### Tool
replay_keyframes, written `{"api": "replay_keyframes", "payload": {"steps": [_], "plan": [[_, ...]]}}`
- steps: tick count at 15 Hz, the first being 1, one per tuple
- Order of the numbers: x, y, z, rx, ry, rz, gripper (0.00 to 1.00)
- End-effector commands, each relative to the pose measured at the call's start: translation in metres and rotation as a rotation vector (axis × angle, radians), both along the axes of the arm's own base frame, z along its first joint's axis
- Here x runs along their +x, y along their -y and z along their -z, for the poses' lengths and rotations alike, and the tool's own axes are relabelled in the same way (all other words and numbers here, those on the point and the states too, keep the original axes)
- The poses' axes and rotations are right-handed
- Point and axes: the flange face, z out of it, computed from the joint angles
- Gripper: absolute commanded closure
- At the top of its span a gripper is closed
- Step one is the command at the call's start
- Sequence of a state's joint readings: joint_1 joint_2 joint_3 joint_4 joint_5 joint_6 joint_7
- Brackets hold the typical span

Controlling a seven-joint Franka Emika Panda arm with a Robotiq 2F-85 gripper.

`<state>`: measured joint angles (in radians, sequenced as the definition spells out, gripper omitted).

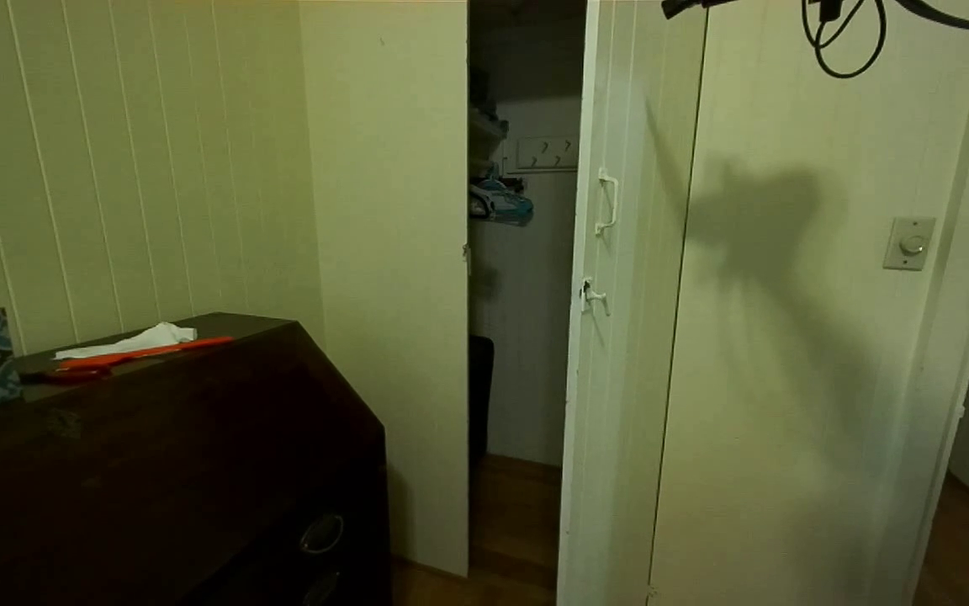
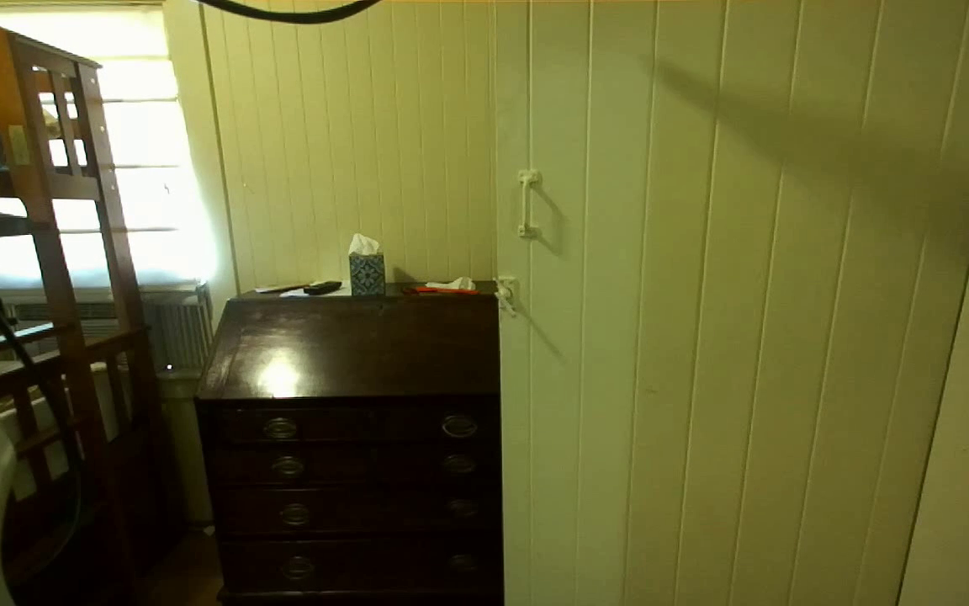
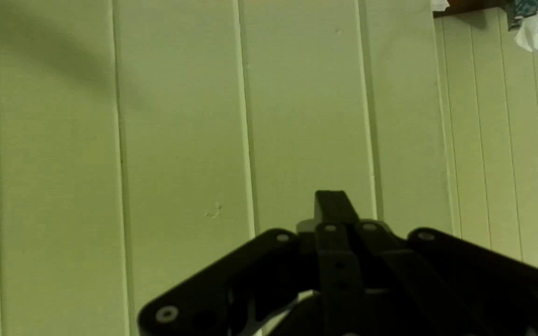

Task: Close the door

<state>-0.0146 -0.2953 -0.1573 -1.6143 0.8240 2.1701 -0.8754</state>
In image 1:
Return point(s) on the white closet door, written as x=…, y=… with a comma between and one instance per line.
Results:
x=753, y=337

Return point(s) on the small white door latch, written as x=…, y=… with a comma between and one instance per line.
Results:
x=593, y=298

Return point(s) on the hanging clothes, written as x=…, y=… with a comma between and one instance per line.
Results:
x=500, y=191

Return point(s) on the red item with white tissue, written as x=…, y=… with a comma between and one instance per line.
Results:
x=132, y=343

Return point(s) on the dark wooden slant-front dresser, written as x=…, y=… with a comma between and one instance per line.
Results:
x=149, y=473

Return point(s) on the round wall dimmer switch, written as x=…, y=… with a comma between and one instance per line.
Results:
x=909, y=243

